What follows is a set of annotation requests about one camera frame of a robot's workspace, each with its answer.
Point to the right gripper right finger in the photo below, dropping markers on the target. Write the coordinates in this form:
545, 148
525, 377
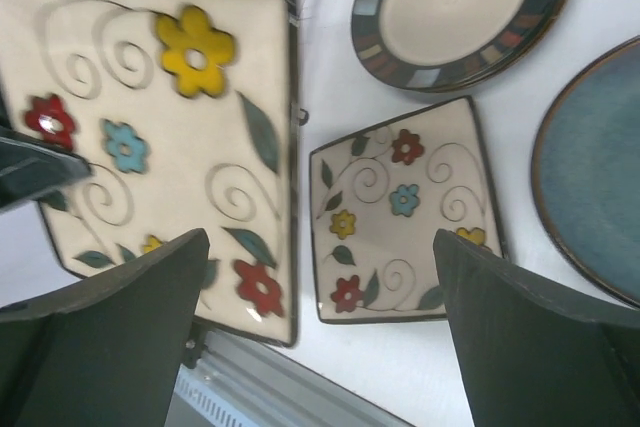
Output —
533, 352

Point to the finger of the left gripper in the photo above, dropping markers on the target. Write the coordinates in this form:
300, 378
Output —
32, 169

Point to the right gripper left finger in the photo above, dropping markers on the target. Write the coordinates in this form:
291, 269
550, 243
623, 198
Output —
104, 351

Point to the square floral plate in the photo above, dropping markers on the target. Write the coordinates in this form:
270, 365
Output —
185, 113
378, 197

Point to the teal round glazed plate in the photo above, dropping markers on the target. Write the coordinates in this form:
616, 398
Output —
585, 172

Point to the round plate dark patterned rim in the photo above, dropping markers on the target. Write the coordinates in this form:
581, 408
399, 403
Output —
438, 46

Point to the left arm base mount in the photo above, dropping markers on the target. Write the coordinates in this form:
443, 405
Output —
197, 343

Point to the white slotted cable duct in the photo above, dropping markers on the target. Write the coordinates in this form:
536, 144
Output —
195, 403

